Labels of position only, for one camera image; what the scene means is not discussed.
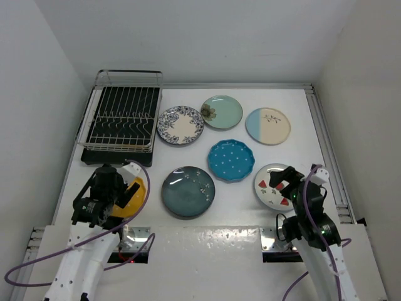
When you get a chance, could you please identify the yellow plate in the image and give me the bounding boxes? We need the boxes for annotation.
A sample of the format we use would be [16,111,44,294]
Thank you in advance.
[111,177,147,218]

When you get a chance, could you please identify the white watermelon plate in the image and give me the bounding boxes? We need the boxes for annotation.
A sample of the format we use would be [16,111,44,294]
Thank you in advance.
[254,163,293,212]

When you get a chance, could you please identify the cream and blue plate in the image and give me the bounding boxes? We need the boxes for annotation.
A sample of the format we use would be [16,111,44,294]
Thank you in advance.
[246,107,291,145]

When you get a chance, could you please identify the dark teal blossom plate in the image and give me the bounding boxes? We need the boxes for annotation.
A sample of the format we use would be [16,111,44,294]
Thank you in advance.
[161,166,216,219]

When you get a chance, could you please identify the blue polka dot plate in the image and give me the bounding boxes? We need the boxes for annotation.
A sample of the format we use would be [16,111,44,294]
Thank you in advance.
[207,139,256,182]

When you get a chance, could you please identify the mint green flower plate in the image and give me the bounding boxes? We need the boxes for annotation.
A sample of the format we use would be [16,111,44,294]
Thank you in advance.
[200,95,243,130]

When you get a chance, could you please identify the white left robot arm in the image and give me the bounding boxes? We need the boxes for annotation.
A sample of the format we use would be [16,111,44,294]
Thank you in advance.
[44,162,142,300]

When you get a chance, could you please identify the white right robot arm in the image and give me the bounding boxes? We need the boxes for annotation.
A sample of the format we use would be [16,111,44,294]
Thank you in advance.
[269,164,359,300]

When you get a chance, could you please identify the black drip tray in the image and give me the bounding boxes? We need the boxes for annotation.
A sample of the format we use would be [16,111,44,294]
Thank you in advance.
[79,86,162,167]

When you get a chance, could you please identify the blue floral rim plate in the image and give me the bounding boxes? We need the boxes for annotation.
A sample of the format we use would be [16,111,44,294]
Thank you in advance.
[157,106,204,145]

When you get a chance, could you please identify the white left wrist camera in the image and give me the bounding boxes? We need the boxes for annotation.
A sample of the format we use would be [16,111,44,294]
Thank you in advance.
[118,162,142,186]

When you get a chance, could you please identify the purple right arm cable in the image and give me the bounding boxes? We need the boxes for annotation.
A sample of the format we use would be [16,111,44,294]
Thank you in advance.
[281,164,353,301]

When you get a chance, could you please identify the metal wire dish rack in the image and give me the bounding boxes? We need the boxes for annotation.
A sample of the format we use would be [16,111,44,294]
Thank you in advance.
[77,70,163,153]

